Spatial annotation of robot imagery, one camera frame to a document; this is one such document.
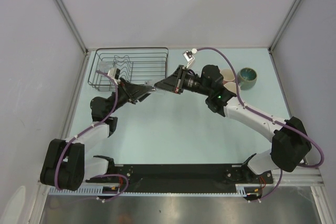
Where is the black wire dish rack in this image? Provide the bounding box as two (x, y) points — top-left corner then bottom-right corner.
(88, 47), (169, 91)

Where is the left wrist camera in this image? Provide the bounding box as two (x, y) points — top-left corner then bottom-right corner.
(108, 68), (120, 79)

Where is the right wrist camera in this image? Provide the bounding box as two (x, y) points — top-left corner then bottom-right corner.
(183, 48), (197, 63)

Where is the clear faceted glass cup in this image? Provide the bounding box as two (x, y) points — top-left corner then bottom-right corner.
(144, 80), (166, 95)

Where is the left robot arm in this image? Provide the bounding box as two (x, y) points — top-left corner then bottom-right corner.
(40, 78), (153, 191)

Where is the pink ceramic mug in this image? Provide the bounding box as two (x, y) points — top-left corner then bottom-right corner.
(220, 69), (236, 84)

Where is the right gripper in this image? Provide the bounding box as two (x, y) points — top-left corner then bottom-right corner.
(155, 65), (212, 96)

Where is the green speckled ceramic mug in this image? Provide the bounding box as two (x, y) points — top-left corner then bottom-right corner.
(237, 67), (258, 90)

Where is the aluminium frame rail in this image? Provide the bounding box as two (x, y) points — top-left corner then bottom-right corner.
(37, 163), (322, 187)

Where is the black ceramic mug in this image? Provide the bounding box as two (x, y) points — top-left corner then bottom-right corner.
(224, 82), (239, 94)

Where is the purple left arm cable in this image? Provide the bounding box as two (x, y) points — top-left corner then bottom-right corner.
(54, 69), (129, 204)

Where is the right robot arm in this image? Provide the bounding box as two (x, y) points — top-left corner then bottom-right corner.
(137, 65), (312, 183)

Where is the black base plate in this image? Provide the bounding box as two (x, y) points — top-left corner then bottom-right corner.
(85, 163), (274, 194)

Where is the white slotted cable duct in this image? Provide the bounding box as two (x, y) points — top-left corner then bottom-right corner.
(48, 185), (261, 197)

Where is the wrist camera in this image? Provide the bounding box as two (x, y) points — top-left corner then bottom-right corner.
(183, 48), (197, 63)
(108, 68), (120, 79)

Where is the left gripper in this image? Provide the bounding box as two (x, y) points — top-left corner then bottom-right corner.
(107, 78), (155, 116)

